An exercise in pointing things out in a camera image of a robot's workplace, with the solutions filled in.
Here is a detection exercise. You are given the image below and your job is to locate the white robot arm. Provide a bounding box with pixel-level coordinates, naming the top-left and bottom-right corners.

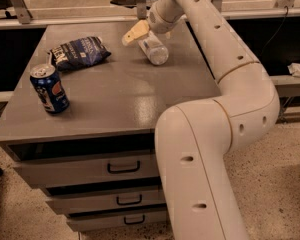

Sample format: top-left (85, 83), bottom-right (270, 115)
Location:
top-left (122, 0), bottom-right (280, 240)

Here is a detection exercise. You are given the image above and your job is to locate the grey drawer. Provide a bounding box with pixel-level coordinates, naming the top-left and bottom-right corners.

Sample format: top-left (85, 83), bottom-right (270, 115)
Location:
top-left (67, 207), bottom-right (168, 232)
top-left (46, 185), bottom-right (165, 215)
top-left (14, 150), bottom-right (159, 188)

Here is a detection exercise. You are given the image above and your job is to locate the dark blue chip bag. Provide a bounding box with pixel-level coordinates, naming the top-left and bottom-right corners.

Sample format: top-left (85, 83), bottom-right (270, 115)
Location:
top-left (50, 36), bottom-right (111, 72)

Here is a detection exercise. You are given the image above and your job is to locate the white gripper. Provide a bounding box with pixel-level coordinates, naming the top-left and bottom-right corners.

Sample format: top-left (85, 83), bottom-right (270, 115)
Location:
top-left (122, 0), bottom-right (184, 46)

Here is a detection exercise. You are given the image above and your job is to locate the clear plastic water bottle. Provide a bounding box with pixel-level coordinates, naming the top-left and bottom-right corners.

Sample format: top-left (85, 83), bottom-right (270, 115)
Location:
top-left (138, 31), bottom-right (169, 66)

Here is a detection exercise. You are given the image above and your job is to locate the middle grey drawer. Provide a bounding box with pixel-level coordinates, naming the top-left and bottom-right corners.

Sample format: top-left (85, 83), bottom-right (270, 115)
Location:
top-left (46, 185), bottom-right (165, 215)

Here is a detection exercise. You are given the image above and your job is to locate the white packet on ledge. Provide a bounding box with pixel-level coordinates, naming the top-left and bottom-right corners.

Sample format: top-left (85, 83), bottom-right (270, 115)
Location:
top-left (288, 63), bottom-right (300, 78)

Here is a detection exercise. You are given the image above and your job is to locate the black cable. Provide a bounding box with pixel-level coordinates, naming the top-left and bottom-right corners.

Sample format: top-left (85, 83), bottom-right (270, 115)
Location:
top-left (258, 5), bottom-right (290, 60)

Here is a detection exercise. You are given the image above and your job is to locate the grey drawer cabinet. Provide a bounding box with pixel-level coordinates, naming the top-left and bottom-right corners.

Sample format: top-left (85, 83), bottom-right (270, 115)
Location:
top-left (0, 22), bottom-right (220, 220)

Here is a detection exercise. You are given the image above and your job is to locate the metal railing frame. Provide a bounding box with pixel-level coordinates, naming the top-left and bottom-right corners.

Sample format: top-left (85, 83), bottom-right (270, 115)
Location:
top-left (0, 0), bottom-right (300, 29)

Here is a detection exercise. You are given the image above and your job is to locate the top grey drawer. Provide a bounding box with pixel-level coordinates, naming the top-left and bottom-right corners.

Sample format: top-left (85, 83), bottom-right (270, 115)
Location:
top-left (14, 150), bottom-right (159, 188)

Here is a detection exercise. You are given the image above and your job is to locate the bottom grey drawer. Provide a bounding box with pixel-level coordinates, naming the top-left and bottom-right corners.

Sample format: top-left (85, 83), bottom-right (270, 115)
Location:
top-left (67, 207), bottom-right (168, 232)

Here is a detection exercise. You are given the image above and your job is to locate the blue soda can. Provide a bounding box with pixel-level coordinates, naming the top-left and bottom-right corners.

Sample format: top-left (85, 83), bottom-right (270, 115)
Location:
top-left (30, 64), bottom-right (70, 114)

